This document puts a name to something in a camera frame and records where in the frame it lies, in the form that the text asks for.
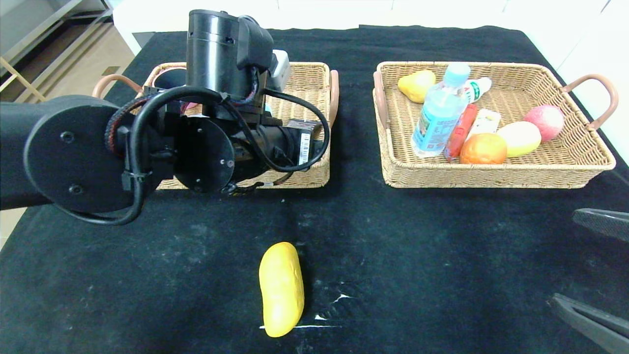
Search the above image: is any long yellow mango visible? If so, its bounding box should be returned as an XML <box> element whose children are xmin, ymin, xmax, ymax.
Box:
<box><xmin>259</xmin><ymin>241</ymin><xmax>305</xmax><ymax>338</ymax></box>

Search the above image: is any clear blue-cap water bottle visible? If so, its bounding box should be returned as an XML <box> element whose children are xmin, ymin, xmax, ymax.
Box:
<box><xmin>412</xmin><ymin>61</ymin><xmax>472</xmax><ymax>158</ymax></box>

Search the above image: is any orange sausage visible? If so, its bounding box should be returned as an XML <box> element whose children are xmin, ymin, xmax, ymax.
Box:
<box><xmin>444</xmin><ymin>103</ymin><xmax>478</xmax><ymax>162</ymax></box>

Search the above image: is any yellow juice box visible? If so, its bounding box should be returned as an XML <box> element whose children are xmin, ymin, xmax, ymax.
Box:
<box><xmin>467</xmin><ymin>109</ymin><xmax>502</xmax><ymax>142</ymax></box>

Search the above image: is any wicker basket holding toiletries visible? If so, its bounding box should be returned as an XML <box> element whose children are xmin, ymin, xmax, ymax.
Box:
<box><xmin>92</xmin><ymin>61</ymin><xmax>340</xmax><ymax>190</ymax></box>

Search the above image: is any wicker basket holding food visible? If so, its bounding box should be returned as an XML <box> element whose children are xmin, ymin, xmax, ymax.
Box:
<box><xmin>372</xmin><ymin>61</ymin><xmax>619</xmax><ymax>189</ymax></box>

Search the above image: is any yellow pear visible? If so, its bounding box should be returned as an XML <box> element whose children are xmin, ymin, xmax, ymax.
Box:
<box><xmin>397</xmin><ymin>69</ymin><xmax>436</xmax><ymax>104</ymax></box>

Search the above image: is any black tablecloth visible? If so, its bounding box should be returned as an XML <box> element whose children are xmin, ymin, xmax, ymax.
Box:
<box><xmin>0</xmin><ymin>26</ymin><xmax>629</xmax><ymax>354</ymax></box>

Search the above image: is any orange fruit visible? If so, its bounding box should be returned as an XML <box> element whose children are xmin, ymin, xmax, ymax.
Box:
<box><xmin>459</xmin><ymin>132</ymin><xmax>508</xmax><ymax>165</ymax></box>

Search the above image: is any pink cup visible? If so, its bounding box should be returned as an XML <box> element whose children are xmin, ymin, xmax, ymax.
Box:
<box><xmin>156</xmin><ymin>66</ymin><xmax>198</xmax><ymax>113</ymax></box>

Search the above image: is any white green-label yogurt bottle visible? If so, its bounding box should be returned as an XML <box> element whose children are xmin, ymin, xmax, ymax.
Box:
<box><xmin>464</xmin><ymin>77</ymin><xmax>492</xmax><ymax>103</ymax></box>

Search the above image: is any yellow lemon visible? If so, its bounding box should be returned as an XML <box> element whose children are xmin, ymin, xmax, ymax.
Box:
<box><xmin>495</xmin><ymin>121</ymin><xmax>542</xmax><ymax>158</ymax></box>

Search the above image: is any red peach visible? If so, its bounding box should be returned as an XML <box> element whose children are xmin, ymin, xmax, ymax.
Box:
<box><xmin>524</xmin><ymin>104</ymin><xmax>566</xmax><ymax>143</ymax></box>

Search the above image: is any gold metal rack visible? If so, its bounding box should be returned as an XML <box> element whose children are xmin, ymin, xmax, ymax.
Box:
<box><xmin>0</xmin><ymin>57</ymin><xmax>47</xmax><ymax>103</ymax></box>

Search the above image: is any gray shelf unit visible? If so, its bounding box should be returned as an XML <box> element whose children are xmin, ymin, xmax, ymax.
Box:
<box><xmin>0</xmin><ymin>0</ymin><xmax>114</xmax><ymax>67</ymax></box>

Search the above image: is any thin left arm cable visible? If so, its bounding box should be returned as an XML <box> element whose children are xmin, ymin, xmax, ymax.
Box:
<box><xmin>221</xmin><ymin>170</ymin><xmax>296</xmax><ymax>196</ymax></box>

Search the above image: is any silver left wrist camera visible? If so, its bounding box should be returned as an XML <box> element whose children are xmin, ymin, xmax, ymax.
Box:
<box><xmin>269</xmin><ymin>49</ymin><xmax>292</xmax><ymax>92</ymax></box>

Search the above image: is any black left camera cable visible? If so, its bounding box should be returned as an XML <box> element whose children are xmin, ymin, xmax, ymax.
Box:
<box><xmin>52</xmin><ymin>86</ymin><xmax>331</xmax><ymax>227</ymax></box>

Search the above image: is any braided left arm cable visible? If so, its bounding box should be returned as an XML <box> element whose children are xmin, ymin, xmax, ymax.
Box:
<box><xmin>105</xmin><ymin>69</ymin><xmax>262</xmax><ymax>159</ymax></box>

